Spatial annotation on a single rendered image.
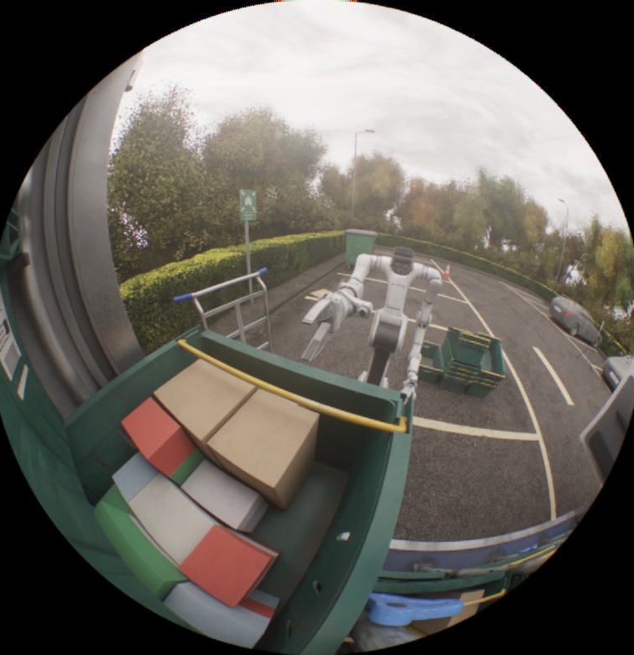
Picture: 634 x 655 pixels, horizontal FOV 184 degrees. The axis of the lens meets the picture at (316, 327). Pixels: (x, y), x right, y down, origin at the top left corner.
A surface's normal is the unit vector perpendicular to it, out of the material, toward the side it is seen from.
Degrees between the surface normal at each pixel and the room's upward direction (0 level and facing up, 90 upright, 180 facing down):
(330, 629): 2
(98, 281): 90
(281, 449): 2
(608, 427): 89
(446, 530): 0
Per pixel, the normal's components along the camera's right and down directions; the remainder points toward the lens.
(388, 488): 0.05, -0.88
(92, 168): 0.92, 0.23
